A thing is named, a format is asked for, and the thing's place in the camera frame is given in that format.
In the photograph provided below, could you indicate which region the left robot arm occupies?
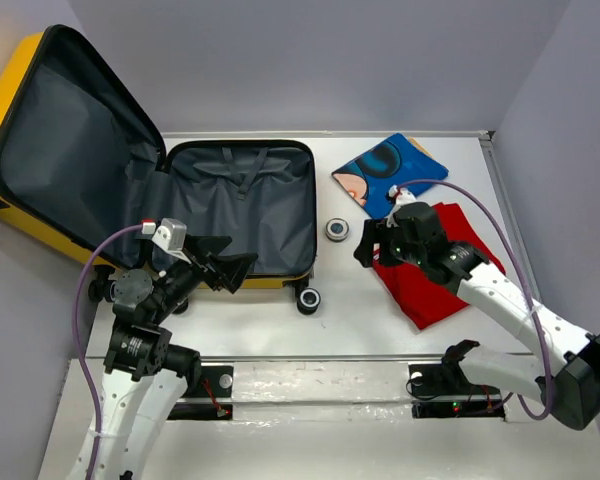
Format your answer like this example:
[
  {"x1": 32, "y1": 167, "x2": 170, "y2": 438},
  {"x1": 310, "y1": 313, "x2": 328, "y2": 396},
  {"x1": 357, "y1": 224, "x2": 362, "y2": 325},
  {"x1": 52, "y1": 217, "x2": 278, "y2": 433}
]
[{"x1": 68, "y1": 226, "x2": 258, "y2": 479}]

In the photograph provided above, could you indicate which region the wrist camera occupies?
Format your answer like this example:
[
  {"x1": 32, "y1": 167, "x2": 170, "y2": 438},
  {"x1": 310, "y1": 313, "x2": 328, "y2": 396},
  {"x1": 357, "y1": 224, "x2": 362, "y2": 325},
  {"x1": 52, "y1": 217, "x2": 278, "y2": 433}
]
[
  {"x1": 151, "y1": 218, "x2": 189, "y2": 263},
  {"x1": 387, "y1": 185, "x2": 416, "y2": 217}
]

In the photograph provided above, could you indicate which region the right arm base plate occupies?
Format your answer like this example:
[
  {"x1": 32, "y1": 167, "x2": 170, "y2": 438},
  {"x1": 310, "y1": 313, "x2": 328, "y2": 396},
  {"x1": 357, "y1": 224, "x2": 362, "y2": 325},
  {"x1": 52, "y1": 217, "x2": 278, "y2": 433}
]
[{"x1": 405, "y1": 363, "x2": 506, "y2": 420}]

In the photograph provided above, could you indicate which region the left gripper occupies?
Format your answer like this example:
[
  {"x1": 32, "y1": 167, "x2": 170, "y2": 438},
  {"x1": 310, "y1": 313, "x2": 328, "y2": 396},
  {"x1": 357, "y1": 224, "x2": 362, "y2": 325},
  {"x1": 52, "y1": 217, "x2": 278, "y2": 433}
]
[{"x1": 152, "y1": 232, "x2": 259, "y2": 321}]

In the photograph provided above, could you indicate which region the yellow hard-shell suitcase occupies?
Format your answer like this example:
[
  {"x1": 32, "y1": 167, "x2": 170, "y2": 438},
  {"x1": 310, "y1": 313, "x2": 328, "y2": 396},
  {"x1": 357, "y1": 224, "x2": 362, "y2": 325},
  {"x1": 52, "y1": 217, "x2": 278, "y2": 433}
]
[{"x1": 0, "y1": 25, "x2": 321, "y2": 315}]

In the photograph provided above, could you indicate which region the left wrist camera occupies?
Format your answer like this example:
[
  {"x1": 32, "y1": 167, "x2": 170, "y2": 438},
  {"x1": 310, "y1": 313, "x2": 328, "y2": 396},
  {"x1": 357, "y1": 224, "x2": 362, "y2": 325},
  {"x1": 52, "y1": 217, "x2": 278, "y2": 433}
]
[{"x1": 151, "y1": 218, "x2": 189, "y2": 263}]

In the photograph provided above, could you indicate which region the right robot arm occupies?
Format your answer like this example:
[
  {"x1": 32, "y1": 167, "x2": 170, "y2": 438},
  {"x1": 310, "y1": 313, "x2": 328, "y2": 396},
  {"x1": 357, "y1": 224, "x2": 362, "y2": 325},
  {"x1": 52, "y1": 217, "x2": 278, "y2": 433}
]
[{"x1": 354, "y1": 202, "x2": 600, "y2": 430}]

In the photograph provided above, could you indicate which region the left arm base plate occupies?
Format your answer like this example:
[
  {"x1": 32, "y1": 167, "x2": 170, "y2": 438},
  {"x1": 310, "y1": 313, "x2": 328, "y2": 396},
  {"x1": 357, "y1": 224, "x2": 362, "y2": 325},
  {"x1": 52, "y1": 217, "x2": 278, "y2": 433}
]
[{"x1": 168, "y1": 364, "x2": 234, "y2": 421}]

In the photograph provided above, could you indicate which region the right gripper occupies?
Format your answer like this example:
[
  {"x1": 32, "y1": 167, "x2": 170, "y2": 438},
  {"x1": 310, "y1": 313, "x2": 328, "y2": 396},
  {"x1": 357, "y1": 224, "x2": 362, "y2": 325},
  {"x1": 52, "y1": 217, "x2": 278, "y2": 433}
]
[{"x1": 353, "y1": 218, "x2": 425, "y2": 268}]

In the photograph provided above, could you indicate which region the aluminium table rail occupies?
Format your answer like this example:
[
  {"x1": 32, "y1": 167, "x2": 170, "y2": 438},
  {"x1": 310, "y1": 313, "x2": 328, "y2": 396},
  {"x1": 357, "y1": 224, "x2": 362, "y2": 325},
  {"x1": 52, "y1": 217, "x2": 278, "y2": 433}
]
[{"x1": 479, "y1": 131, "x2": 542, "y2": 300}]

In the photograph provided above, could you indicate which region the red shirt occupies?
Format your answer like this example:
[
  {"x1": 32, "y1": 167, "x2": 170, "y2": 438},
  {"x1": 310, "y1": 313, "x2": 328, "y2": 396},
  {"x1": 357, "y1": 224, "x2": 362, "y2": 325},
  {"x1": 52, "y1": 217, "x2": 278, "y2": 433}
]
[{"x1": 373, "y1": 203, "x2": 506, "y2": 330}]

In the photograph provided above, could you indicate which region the blue cartoon print shirt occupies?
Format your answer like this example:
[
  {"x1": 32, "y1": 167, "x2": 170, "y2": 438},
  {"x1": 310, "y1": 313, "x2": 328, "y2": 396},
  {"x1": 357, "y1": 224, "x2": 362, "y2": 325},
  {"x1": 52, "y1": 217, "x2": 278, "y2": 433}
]
[{"x1": 331, "y1": 133, "x2": 449, "y2": 219}]

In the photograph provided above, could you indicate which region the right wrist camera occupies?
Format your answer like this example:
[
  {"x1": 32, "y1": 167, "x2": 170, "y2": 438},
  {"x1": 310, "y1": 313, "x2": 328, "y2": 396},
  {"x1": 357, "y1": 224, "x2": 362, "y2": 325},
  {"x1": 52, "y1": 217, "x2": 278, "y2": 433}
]
[{"x1": 387, "y1": 185, "x2": 416, "y2": 217}]

